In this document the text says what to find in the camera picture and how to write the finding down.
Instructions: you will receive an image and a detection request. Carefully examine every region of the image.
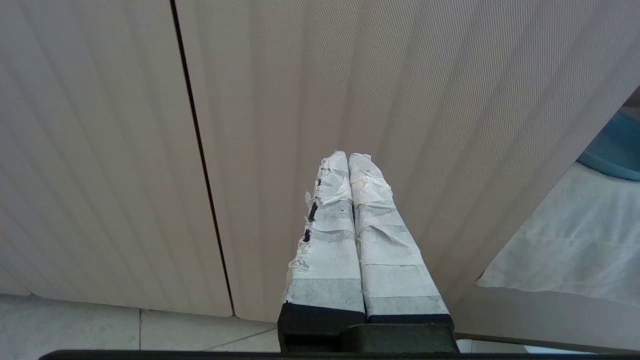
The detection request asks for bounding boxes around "beige cabinet frame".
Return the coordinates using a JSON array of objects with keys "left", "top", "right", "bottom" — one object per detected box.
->
[{"left": 452, "top": 286, "right": 640, "bottom": 355}]

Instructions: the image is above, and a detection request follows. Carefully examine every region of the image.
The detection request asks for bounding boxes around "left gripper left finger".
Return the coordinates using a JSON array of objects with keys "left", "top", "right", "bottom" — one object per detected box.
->
[{"left": 278, "top": 150, "right": 367, "bottom": 352}]

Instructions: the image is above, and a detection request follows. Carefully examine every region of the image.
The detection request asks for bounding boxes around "blue plastic basin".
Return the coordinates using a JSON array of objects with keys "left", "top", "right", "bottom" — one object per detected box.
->
[{"left": 576, "top": 111, "right": 640, "bottom": 182}]

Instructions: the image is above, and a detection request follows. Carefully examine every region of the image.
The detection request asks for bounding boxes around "beige cabinet door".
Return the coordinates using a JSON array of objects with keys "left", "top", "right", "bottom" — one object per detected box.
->
[
  {"left": 175, "top": 0, "right": 640, "bottom": 323},
  {"left": 0, "top": 0, "right": 234, "bottom": 317}
]

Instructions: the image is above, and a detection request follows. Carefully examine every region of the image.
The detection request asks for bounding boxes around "white shelf liner sheet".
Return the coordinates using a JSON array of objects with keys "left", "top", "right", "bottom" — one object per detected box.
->
[{"left": 476, "top": 161, "right": 640, "bottom": 307}]

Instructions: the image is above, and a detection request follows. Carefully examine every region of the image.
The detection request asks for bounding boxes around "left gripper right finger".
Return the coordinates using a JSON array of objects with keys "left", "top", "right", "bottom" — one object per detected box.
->
[{"left": 348, "top": 153, "right": 460, "bottom": 353}]

